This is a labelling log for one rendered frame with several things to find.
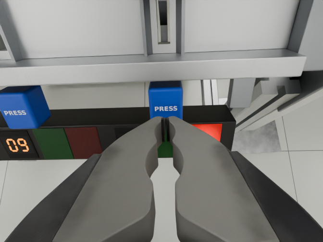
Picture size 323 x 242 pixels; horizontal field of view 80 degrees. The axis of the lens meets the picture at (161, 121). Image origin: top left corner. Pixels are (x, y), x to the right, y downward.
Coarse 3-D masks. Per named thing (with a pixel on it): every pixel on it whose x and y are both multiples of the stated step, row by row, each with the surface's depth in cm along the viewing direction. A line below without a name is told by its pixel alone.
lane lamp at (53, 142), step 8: (40, 128) 17; (48, 128) 17; (56, 128) 17; (40, 136) 18; (48, 136) 18; (56, 136) 18; (64, 136) 18; (40, 144) 18; (48, 144) 18; (56, 144) 18; (64, 144) 18; (48, 152) 19; (56, 152) 19; (64, 152) 19
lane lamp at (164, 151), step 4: (164, 144) 18; (168, 144) 18; (160, 148) 18; (164, 148) 18; (168, 148) 18; (172, 148) 18; (160, 152) 18; (164, 152) 18; (168, 152) 18; (172, 152) 18; (160, 156) 19; (164, 156) 19; (168, 156) 19; (172, 156) 19
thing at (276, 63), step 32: (0, 64) 12; (32, 64) 12; (64, 64) 11; (96, 64) 11; (128, 64) 11; (160, 64) 11; (192, 64) 11; (224, 64) 11; (256, 64) 11; (288, 64) 11
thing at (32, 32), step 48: (0, 0) 12; (48, 0) 12; (96, 0) 12; (144, 0) 11; (192, 0) 11; (240, 0) 11; (288, 0) 11; (0, 48) 14; (48, 48) 13; (96, 48) 13; (144, 48) 12; (192, 48) 13; (240, 48) 13
